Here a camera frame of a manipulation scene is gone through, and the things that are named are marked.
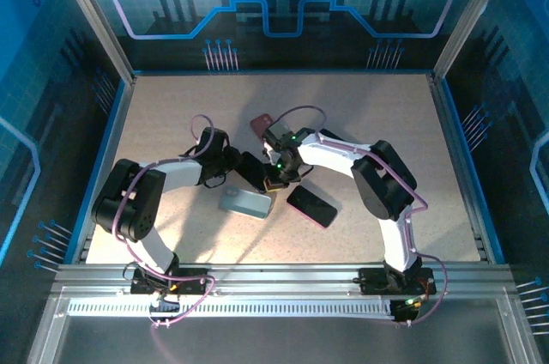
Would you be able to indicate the black phone case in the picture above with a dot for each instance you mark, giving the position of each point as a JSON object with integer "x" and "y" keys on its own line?
{"x": 245, "y": 157}

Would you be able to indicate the light blue phone case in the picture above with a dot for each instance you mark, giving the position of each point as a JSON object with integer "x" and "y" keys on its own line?
{"x": 246, "y": 205}

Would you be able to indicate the pink-edged black phone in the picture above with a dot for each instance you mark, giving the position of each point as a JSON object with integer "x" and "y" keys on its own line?
{"x": 312, "y": 206}

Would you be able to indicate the red phone case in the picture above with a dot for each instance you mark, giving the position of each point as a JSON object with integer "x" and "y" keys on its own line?
{"x": 259, "y": 123}

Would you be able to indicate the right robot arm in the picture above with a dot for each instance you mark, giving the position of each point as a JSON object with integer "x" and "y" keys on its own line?
{"x": 386, "y": 183}

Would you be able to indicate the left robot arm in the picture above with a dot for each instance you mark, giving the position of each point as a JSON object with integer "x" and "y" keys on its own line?
{"x": 128, "y": 205}

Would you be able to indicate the grey metal platform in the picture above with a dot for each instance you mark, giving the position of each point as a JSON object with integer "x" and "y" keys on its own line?
{"x": 279, "y": 342}

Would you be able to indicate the circuit board with LED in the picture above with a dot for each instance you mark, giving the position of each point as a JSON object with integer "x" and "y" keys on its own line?
{"x": 407, "y": 310}

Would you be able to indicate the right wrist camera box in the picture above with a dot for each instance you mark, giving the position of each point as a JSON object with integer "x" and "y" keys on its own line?
{"x": 279, "y": 129}

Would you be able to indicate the aluminium frame cross rail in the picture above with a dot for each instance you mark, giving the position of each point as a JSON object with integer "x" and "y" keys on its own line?
{"x": 283, "y": 280}

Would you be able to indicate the aluminium table side rail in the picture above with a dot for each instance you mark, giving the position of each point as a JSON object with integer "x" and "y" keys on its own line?
{"x": 458, "y": 145}
{"x": 104, "y": 149}

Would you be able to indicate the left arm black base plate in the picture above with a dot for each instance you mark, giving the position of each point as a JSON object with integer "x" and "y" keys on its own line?
{"x": 197, "y": 284}

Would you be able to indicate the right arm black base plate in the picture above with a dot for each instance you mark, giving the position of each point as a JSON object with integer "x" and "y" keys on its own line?
{"x": 371, "y": 282}

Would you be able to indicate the aluminium frame post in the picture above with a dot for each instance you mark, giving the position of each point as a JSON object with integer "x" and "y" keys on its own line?
{"x": 94, "y": 16}
{"x": 471, "y": 16}

